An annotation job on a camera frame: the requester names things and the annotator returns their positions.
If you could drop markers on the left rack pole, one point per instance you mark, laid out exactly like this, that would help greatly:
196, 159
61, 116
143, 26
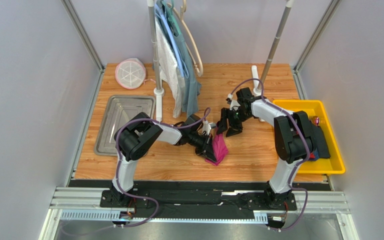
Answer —
159, 91

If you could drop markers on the pink gold utensil in bin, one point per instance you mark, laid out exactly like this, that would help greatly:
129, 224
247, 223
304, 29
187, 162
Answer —
316, 120

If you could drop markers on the pink paper napkin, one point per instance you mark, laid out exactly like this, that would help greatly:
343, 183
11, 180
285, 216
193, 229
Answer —
220, 149

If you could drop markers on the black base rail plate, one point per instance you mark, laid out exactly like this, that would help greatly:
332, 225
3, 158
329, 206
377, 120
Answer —
202, 200

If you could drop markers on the beige clothes hanger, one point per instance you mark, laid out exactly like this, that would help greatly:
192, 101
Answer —
191, 45

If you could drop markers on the rack pole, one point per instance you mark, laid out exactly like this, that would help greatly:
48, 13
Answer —
159, 91
258, 87

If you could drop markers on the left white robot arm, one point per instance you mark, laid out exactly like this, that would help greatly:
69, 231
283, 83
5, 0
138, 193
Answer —
134, 139

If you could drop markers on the right rack pole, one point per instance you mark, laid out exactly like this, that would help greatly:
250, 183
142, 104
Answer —
258, 87

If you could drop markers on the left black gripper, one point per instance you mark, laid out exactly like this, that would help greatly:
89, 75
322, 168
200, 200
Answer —
207, 147

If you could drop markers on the white lace cloth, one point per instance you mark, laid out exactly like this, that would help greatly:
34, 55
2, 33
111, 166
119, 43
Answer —
169, 70

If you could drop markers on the blue grey hanging cloth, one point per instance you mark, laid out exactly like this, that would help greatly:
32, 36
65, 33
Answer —
192, 86

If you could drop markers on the yellow plastic bin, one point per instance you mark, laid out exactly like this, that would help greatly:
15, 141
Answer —
323, 166

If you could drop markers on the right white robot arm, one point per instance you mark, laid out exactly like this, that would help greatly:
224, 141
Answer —
293, 138

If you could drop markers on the pink white mesh basket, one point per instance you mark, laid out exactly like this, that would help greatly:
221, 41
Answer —
131, 74

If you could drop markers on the silver metal tray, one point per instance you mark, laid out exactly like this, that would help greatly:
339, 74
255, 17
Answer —
119, 110

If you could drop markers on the blue clothes hanger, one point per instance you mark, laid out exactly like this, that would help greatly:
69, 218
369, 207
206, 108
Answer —
173, 34

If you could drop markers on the black object in bin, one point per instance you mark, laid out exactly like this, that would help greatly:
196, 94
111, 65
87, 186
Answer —
321, 143

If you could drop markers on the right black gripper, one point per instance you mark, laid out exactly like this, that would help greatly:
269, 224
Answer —
231, 119

